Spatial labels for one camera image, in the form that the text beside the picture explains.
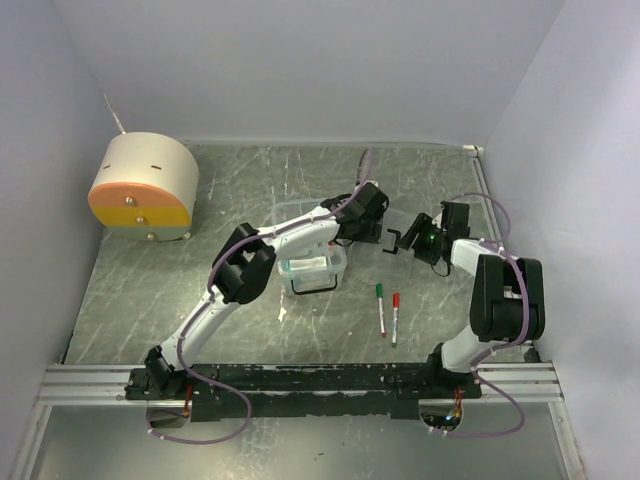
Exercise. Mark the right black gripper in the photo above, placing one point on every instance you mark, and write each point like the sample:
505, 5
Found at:
422, 224

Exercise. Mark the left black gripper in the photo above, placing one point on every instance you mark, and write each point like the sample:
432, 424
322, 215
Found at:
375, 235

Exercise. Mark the clear plastic medicine box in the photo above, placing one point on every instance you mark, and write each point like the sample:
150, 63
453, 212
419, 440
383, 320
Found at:
310, 265

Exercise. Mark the clear box lid black handle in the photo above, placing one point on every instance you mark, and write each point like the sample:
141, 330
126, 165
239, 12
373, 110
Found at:
393, 264

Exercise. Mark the white teal bandage wrappers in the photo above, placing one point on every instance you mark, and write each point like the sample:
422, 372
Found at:
303, 264

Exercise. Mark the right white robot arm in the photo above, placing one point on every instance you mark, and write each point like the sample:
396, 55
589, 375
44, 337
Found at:
507, 302

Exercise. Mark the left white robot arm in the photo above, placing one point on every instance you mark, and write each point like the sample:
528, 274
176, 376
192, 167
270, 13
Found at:
241, 271

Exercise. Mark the red cap marker pen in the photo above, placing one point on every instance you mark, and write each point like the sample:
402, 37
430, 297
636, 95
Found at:
395, 318

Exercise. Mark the green cap marker pen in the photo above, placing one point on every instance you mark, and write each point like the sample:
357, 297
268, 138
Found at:
380, 305

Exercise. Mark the beige cylindrical drum device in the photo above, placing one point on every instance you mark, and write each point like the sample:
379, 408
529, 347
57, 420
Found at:
146, 187

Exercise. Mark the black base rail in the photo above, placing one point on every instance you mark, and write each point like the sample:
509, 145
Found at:
391, 389

